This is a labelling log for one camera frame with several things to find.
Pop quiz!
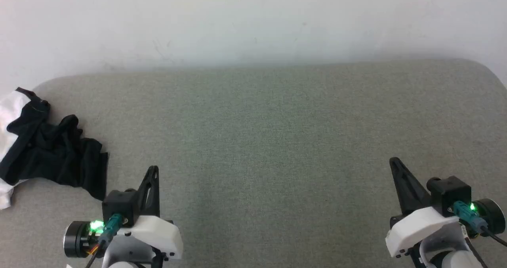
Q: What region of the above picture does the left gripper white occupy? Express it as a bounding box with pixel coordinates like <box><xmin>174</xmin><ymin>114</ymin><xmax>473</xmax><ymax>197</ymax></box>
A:
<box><xmin>63</xmin><ymin>166</ymin><xmax>183</xmax><ymax>260</ymax></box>

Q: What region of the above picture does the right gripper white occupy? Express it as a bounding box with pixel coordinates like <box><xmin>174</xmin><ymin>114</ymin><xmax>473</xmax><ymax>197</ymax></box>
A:
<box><xmin>385</xmin><ymin>157</ymin><xmax>506</xmax><ymax>258</ymax></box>

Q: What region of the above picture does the black and white t-shirt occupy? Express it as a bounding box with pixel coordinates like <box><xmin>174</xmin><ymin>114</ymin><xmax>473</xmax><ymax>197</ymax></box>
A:
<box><xmin>0</xmin><ymin>87</ymin><xmax>109</xmax><ymax>210</ymax></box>

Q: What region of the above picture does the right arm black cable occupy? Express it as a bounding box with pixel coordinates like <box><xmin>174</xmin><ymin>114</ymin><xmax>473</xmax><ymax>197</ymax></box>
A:
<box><xmin>452</xmin><ymin>201</ymin><xmax>507</xmax><ymax>247</ymax></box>

